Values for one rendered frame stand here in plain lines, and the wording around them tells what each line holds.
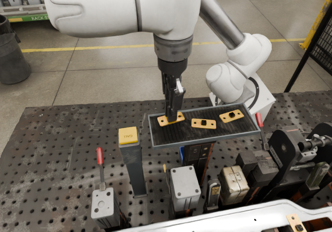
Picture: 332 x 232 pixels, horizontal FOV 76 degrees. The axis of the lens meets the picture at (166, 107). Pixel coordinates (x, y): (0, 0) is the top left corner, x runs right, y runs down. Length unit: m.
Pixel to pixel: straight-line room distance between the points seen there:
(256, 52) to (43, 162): 1.27
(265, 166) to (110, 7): 0.67
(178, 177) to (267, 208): 0.32
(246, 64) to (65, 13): 0.96
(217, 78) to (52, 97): 2.12
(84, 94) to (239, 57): 1.98
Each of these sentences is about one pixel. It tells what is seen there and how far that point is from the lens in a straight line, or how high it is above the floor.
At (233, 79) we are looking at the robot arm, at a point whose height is 1.01.
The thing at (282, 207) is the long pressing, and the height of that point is 1.00.
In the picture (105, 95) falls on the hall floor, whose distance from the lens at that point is 2.63.
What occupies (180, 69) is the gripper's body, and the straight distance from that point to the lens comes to 0.52.
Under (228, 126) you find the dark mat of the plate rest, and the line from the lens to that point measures 0.77.
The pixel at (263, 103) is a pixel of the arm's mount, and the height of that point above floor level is 0.90.
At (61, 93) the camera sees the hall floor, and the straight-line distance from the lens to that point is 2.85.
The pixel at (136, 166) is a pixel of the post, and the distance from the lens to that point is 0.86.
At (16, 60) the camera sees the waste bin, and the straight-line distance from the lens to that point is 3.16.
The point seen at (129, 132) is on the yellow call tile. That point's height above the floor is 1.16.
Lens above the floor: 1.74
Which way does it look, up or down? 47 degrees down
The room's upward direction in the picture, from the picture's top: straight up
